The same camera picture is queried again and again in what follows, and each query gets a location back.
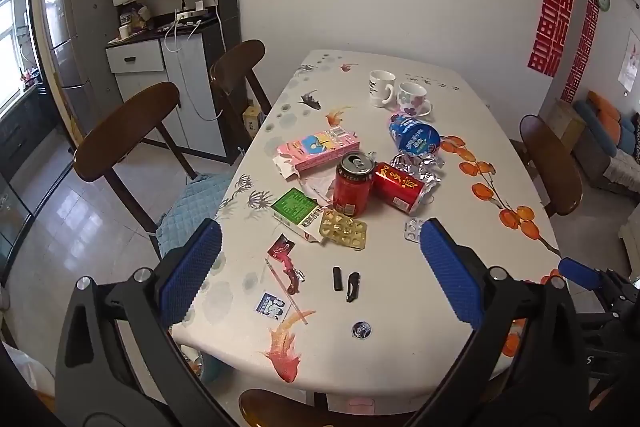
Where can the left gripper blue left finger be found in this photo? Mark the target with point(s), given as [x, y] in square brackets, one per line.
[183, 271]

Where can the white kitchen cabinet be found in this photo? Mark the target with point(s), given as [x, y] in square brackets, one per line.
[186, 40]

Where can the torn white paper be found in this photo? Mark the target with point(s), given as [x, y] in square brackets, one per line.
[320, 188]

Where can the near wooden chair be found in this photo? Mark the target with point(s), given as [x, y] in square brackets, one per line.
[116, 136]

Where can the wooden chair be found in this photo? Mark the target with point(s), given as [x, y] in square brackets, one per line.
[116, 136]
[542, 149]
[235, 70]

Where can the white floral mug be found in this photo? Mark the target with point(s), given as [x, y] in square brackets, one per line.
[412, 100]

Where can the black clip piece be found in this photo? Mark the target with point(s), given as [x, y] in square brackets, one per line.
[353, 285]

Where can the red paper wall decoration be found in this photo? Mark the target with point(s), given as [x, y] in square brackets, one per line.
[551, 32]

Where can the right wooden chair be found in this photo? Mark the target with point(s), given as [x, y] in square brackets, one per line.
[542, 149]

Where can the blue quilted seat cushion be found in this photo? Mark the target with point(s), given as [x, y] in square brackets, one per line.
[199, 200]

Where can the far wooden chair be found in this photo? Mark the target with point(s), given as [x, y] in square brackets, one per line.
[235, 70]

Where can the pink cardboard box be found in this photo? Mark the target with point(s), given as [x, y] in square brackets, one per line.
[314, 150]

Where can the lying red drink can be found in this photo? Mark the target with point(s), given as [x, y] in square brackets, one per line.
[397, 188]

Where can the black cylinder cap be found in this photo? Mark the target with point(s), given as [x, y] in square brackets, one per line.
[337, 279]

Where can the gold blister pack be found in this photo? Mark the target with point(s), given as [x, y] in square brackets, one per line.
[343, 230]

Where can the blue snack cup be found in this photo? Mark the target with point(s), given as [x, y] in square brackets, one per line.
[413, 136]

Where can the red sachet wrapper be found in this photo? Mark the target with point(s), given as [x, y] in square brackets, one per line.
[281, 249]

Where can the white mug black print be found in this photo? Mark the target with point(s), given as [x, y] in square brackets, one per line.
[381, 87]

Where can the round dark bottle cap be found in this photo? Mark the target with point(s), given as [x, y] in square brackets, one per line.
[361, 330]

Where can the grey refrigerator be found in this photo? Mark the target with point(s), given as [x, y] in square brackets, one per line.
[77, 34]

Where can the sofa with orange cushions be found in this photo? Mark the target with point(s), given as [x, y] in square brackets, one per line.
[608, 149]

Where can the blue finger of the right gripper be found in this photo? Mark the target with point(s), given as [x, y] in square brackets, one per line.
[579, 274]

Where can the green white medicine box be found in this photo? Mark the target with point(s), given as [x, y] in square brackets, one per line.
[300, 214]

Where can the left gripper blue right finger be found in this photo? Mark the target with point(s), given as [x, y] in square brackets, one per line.
[458, 271]

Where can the standing red drink can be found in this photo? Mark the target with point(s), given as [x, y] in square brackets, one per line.
[352, 184]

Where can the crumpled silver foil wrapper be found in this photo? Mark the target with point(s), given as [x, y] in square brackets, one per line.
[425, 167]

